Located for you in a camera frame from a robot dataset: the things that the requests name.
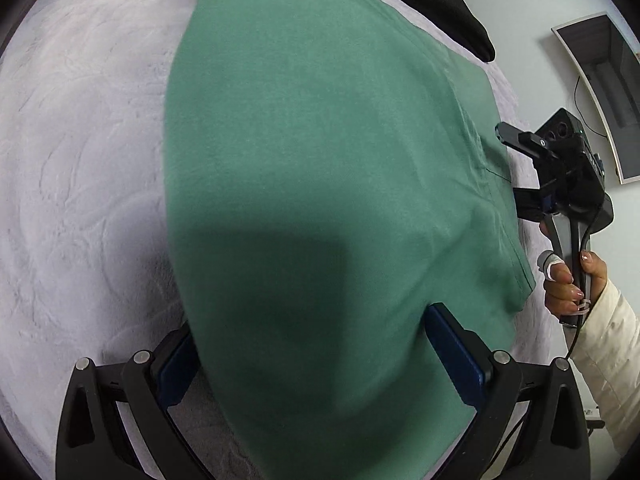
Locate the green work shirt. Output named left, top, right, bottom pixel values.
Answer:
left=164, top=0, right=535, bottom=479

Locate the white jacket sleeve forearm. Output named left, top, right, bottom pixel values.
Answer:
left=572, top=282, right=639, bottom=456

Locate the person's right hand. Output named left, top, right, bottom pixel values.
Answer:
left=544, top=250, right=608, bottom=318

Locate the lilac plush bed blanket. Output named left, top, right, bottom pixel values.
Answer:
left=1, top=0, right=560, bottom=479

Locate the wall-mounted grey panel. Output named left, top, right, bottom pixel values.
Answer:
left=552, top=13, right=639, bottom=184

